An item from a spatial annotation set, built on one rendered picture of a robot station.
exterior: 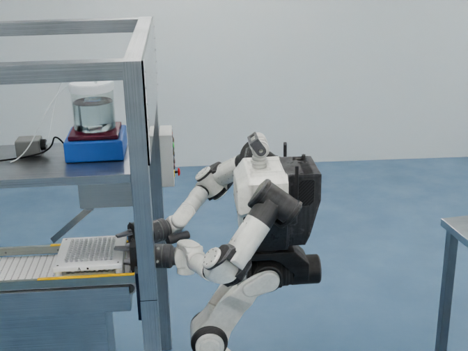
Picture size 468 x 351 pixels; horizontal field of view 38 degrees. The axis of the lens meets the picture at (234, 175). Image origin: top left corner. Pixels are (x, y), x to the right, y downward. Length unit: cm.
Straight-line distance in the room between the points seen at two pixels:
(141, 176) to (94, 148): 22
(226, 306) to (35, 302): 70
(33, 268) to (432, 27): 450
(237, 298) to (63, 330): 66
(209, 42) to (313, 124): 119
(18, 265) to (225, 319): 81
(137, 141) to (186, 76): 388
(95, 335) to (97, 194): 53
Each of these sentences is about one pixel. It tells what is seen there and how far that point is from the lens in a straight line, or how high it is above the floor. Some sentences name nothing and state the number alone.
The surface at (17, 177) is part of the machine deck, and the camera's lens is 234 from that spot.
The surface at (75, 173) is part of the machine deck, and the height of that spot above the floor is 135.
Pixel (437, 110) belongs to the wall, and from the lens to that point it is 652.
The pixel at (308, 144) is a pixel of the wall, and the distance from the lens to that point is 633.
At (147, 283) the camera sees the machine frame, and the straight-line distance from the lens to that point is 244.
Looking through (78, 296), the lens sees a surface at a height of 87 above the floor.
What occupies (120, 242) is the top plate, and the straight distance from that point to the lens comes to 266.
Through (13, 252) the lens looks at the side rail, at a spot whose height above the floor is 93.
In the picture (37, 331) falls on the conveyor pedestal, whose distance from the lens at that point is 271.
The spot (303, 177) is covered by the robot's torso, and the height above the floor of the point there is 127.
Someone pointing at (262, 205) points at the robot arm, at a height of 124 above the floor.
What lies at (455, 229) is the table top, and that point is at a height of 89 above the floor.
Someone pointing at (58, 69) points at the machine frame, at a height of 170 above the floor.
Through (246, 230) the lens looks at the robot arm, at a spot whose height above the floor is 117.
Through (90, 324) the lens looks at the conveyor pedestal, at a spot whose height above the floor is 73.
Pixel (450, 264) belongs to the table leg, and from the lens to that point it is 318.
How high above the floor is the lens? 213
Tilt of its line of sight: 21 degrees down
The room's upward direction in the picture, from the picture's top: 1 degrees counter-clockwise
